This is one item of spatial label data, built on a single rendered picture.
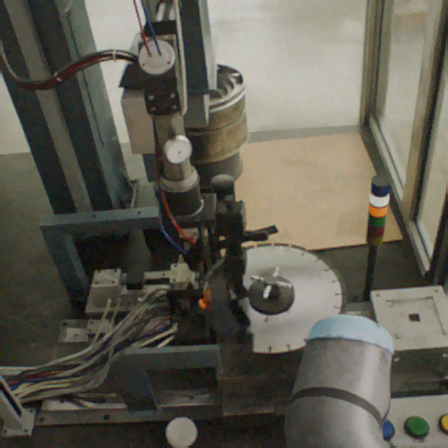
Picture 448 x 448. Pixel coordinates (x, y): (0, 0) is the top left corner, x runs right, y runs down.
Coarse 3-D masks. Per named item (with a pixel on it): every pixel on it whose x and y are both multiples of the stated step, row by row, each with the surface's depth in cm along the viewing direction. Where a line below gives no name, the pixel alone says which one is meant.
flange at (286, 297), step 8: (280, 280) 136; (248, 288) 135; (256, 288) 134; (264, 288) 132; (280, 288) 132; (248, 296) 133; (256, 296) 133; (272, 296) 131; (280, 296) 132; (288, 296) 132; (256, 304) 131; (264, 304) 131; (272, 304) 130; (280, 304) 130; (288, 304) 130; (272, 312) 130
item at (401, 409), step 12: (432, 396) 116; (444, 396) 116; (396, 408) 115; (408, 408) 114; (420, 408) 114; (432, 408) 114; (444, 408) 114; (396, 420) 113; (432, 420) 112; (396, 432) 111; (432, 432) 110; (396, 444) 109; (408, 444) 109; (420, 444) 109; (432, 444) 108; (444, 444) 108
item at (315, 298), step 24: (264, 264) 141; (288, 264) 141; (312, 264) 140; (216, 288) 137; (312, 288) 134; (336, 288) 134; (216, 312) 132; (240, 312) 131; (264, 312) 130; (288, 312) 130; (312, 312) 129; (336, 312) 128; (240, 336) 126; (264, 336) 125; (288, 336) 125
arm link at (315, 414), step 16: (304, 400) 66; (320, 400) 64; (336, 400) 64; (288, 416) 67; (304, 416) 64; (320, 416) 63; (336, 416) 63; (352, 416) 63; (368, 416) 64; (288, 432) 66; (304, 432) 63; (320, 432) 62; (336, 432) 62; (352, 432) 62; (368, 432) 63
